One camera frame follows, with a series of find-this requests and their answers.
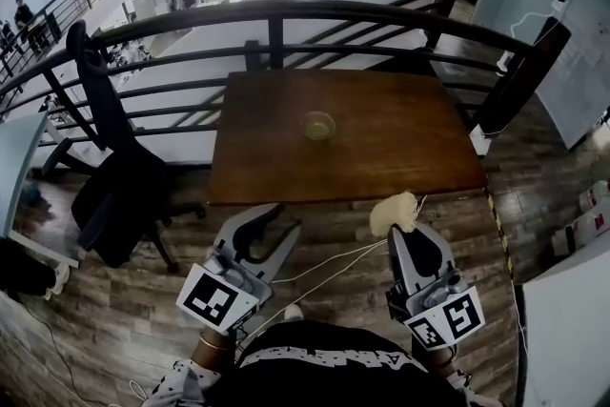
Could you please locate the white floor cable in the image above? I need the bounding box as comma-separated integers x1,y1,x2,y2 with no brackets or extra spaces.
240,193,430,342

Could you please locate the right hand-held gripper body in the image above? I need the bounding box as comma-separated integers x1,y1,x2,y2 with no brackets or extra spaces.
385,269,487,352

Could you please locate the person's black white shirt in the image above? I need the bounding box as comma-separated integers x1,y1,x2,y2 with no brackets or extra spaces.
150,318,501,407

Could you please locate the person's right forearm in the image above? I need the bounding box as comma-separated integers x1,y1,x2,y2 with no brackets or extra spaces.
423,345,461,380

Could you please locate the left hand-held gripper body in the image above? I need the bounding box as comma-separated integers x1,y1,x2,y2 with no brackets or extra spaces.
175,242,274,334

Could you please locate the black office chair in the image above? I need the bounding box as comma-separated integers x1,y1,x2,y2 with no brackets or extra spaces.
41,19,207,275

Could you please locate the brown wooden chair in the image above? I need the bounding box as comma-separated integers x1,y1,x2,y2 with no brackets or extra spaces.
0,0,538,168

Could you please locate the beige sponge ball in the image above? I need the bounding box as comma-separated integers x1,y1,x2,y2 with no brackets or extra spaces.
369,190,428,239

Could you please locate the white plastic clamp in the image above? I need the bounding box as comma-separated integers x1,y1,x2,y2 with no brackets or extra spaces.
494,51,515,76

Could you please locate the white plastic jug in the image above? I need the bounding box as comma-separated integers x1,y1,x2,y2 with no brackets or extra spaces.
578,179,610,214
551,210,610,257

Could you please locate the dark wooden railing post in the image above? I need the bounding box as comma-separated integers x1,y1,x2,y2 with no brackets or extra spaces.
478,20,573,137

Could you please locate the white curved counter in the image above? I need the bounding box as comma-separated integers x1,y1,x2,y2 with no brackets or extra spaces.
518,223,610,407

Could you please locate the white desk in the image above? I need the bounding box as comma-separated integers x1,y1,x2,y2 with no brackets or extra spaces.
0,109,81,271

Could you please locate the frosted glass partition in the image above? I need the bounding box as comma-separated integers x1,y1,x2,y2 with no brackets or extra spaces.
471,0,610,153

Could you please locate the yellow black hazard tape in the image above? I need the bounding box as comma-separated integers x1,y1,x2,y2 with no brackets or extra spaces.
483,188,517,285

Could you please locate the person's left forearm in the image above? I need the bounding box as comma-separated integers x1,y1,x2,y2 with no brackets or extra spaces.
190,329,239,371

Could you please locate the white power socket box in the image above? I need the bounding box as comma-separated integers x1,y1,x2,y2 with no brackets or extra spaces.
468,127,493,159

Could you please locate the brown wooden table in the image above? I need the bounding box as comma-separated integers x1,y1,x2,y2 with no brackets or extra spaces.
205,70,490,209

